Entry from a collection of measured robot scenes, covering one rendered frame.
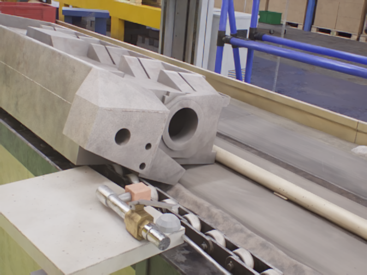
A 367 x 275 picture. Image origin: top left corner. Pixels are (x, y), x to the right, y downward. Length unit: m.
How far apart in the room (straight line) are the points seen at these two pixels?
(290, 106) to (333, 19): 9.79
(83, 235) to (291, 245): 0.36
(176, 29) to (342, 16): 7.99
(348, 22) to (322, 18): 0.67
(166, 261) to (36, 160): 0.51
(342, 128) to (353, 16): 9.63
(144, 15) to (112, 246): 5.97
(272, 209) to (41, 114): 0.54
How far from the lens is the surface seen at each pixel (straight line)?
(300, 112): 1.60
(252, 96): 1.73
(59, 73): 1.05
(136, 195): 0.83
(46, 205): 0.86
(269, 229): 0.93
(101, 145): 0.88
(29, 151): 1.21
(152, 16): 6.48
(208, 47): 3.37
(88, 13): 4.89
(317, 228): 0.97
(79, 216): 0.82
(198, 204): 0.99
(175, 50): 3.55
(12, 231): 0.82
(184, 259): 0.78
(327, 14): 11.48
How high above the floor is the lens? 1.20
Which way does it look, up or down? 20 degrees down
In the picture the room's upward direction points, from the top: 6 degrees clockwise
